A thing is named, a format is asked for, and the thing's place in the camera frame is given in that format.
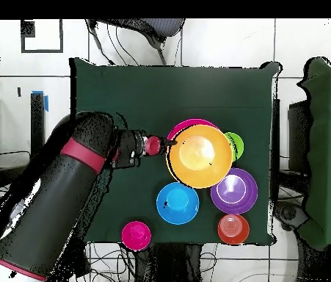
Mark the small pink-red bowl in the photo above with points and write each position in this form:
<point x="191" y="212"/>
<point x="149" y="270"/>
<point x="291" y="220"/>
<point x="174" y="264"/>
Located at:
<point x="136" y="236"/>

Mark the black chair base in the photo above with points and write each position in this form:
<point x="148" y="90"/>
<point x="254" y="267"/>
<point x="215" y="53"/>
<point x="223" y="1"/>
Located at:
<point x="288" y="213"/>

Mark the green cloth side table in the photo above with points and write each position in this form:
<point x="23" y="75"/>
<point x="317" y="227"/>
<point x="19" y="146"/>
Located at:
<point x="329" y="117"/>

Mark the large pink bowl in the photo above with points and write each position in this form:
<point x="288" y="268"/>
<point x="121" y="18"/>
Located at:
<point x="182" y="124"/>

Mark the small orange bowl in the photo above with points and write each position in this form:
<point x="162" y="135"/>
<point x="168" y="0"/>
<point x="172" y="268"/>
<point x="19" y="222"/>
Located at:
<point x="233" y="229"/>

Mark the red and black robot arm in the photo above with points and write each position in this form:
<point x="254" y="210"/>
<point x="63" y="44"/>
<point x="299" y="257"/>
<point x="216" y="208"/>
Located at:
<point x="44" y="211"/>

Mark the black square floor frame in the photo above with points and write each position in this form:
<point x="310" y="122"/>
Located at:
<point x="41" y="51"/>

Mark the medium blue bowl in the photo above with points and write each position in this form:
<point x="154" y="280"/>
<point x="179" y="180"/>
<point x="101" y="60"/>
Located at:
<point x="178" y="203"/>

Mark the small green bowl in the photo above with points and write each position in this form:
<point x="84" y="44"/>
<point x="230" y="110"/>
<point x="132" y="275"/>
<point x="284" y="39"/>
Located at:
<point x="239" y="144"/>

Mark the large orange bowl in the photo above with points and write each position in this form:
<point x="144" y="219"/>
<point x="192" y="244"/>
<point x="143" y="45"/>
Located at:
<point x="200" y="157"/>

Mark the grey mesh office chair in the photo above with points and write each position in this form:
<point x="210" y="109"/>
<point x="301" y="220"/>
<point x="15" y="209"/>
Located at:
<point x="159" y="26"/>

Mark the black metal stand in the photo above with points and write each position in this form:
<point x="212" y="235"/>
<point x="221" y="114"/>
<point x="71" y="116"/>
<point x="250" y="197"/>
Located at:
<point x="37" y="117"/>

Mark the blue tape strip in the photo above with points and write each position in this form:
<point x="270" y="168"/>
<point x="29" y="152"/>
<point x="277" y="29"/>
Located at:
<point x="46" y="104"/>

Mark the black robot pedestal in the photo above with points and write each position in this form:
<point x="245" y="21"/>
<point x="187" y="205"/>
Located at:
<point x="168" y="264"/>

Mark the dark green tablecloth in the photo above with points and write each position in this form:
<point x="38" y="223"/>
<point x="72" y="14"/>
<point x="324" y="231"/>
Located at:
<point x="168" y="88"/>

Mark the purple bowl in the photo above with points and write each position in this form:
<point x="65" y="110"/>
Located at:
<point x="238" y="196"/>

